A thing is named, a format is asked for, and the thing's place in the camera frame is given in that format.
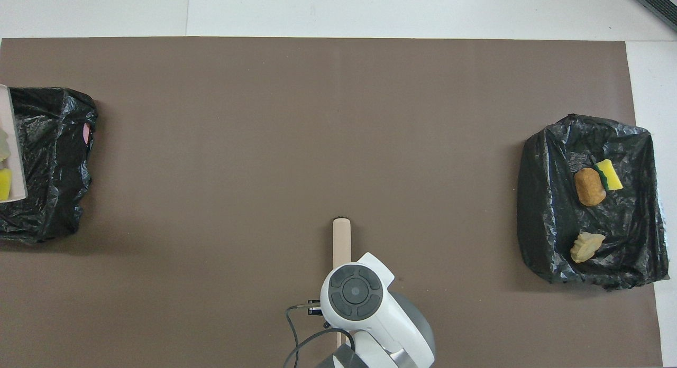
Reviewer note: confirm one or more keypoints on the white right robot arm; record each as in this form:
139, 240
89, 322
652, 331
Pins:
370, 315

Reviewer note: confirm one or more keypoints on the yellow notched sponge piece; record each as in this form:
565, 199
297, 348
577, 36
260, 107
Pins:
5, 184

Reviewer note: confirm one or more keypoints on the black bin bag pink mark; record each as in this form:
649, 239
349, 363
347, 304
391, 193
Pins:
53, 162

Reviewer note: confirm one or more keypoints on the beige plastic dustpan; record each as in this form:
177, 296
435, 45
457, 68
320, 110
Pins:
17, 146

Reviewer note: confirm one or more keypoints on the brown table mat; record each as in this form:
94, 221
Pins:
476, 82

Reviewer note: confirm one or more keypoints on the beige foam chunk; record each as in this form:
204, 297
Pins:
3, 146

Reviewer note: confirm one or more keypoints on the grey ribbed vent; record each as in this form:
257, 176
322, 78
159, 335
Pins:
658, 0

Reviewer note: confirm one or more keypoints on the beige hand brush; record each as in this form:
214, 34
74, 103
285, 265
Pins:
341, 241

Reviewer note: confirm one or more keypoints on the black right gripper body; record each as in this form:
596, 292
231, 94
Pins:
316, 307

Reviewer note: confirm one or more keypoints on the green yellow sponge scrap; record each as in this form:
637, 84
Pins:
611, 176

